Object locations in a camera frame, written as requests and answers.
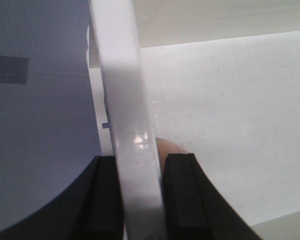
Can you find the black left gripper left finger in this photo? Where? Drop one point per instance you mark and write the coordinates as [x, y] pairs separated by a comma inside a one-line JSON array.
[[89, 209]]

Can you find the white plastic Totelife tote box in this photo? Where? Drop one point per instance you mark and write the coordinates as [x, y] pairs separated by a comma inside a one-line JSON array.
[[220, 78]]

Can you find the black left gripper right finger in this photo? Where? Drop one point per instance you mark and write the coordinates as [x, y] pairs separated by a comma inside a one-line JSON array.
[[194, 208]]

